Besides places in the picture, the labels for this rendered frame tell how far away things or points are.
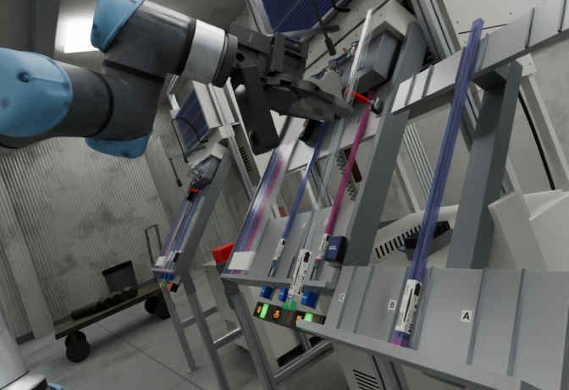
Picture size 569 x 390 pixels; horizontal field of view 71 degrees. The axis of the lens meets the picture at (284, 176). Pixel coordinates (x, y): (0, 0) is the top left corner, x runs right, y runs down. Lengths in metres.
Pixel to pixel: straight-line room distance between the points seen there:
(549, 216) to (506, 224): 0.76
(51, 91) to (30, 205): 8.00
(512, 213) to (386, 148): 0.39
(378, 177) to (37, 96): 0.68
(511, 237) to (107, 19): 0.57
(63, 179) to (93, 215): 0.84
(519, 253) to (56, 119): 0.56
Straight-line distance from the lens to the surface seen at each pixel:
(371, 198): 0.87
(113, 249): 8.42
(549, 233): 1.35
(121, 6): 0.53
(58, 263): 8.31
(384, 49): 1.10
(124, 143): 0.52
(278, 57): 0.56
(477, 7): 1.39
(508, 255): 0.61
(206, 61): 0.53
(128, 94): 0.50
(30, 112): 0.41
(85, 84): 0.45
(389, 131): 0.95
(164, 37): 0.52
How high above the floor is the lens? 0.94
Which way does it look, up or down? 1 degrees up
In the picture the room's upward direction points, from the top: 20 degrees counter-clockwise
